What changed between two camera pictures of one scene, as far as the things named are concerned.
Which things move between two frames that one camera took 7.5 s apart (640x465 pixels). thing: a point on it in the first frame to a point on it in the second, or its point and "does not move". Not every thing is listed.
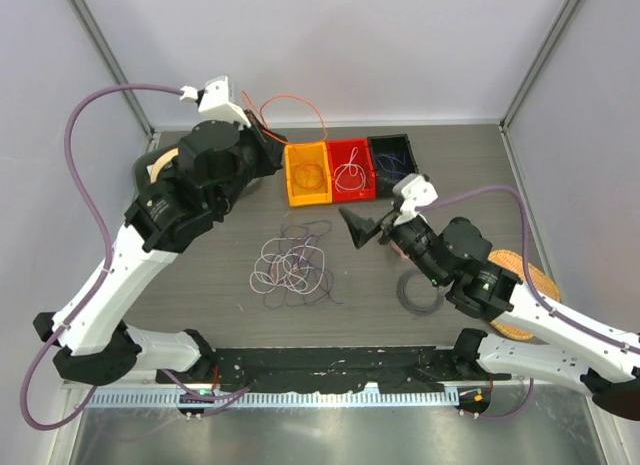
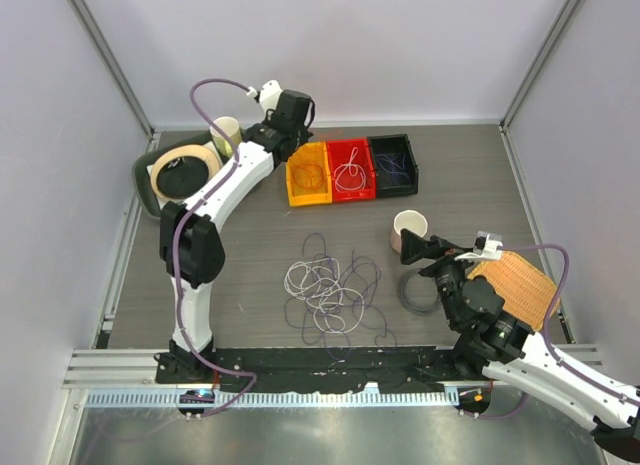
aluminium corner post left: [82, 12] does not move
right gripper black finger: [360, 229] to [415, 246]
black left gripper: [271, 148] to [304, 132]
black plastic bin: [393, 158] does not move
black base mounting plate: [327, 369] does not move
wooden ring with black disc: [155, 169] does not move
